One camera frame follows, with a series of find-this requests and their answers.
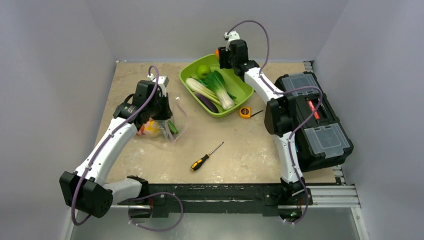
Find purple eggplant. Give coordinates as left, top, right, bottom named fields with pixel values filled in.
left=195, top=92, right=219, bottom=114

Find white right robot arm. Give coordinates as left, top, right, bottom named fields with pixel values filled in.
left=217, top=39, right=307, bottom=204

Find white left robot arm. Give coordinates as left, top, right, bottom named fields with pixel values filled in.
left=59, top=76, right=172, bottom=218

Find green cucumber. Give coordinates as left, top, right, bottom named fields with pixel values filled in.
left=167, top=120, right=179, bottom=135

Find yellow tape measure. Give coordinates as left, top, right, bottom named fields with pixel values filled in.
left=238, top=107, right=263, bottom=119

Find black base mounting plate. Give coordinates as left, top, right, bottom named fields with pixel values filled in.
left=119, top=183, right=313, bottom=220

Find green plastic tray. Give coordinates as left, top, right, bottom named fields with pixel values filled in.
left=179, top=54, right=254, bottom=119

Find aluminium frame rail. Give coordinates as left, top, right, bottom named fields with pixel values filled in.
left=110, top=185, right=360, bottom=209

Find green bok choy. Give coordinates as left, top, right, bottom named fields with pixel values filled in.
left=204, top=70, right=235, bottom=110

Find green mango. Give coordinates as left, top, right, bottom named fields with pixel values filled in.
left=214, top=49, right=220, bottom=60

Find clear zip bag pink dots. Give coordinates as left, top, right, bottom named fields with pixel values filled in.
left=136, top=96, right=189, bottom=143

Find black toolbox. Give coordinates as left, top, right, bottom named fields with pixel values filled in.
left=274, top=71, right=354, bottom=172

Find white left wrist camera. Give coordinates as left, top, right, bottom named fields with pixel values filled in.
left=147, top=73, right=169, bottom=96

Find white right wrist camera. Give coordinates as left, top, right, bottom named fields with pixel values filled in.
left=223, top=31, right=240, bottom=51

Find green apple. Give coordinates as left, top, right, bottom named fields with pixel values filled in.
left=196, top=64, right=211, bottom=79

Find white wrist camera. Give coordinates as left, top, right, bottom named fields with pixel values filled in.
left=147, top=73, right=169, bottom=96
left=223, top=31, right=240, bottom=51

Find yellow black screwdriver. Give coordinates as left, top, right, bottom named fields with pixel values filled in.
left=190, top=141, right=224, bottom=172

